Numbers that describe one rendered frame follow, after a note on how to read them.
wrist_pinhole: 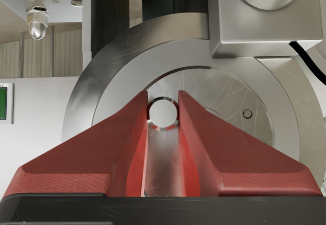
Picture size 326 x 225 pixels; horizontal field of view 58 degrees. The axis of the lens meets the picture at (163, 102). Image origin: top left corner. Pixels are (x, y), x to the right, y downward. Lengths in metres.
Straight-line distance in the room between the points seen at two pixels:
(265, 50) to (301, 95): 0.04
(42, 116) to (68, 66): 3.03
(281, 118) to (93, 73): 0.11
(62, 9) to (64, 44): 3.12
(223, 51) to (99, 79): 0.07
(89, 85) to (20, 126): 0.39
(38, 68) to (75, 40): 0.60
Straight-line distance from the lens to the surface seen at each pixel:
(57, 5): 0.53
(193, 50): 0.17
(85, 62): 0.18
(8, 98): 0.55
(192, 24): 0.18
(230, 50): 0.16
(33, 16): 0.56
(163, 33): 0.17
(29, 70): 3.93
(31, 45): 4.00
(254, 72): 0.17
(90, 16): 0.19
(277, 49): 0.16
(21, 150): 0.55
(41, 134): 0.53
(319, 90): 0.21
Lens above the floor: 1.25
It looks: 7 degrees down
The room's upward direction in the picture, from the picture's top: 178 degrees clockwise
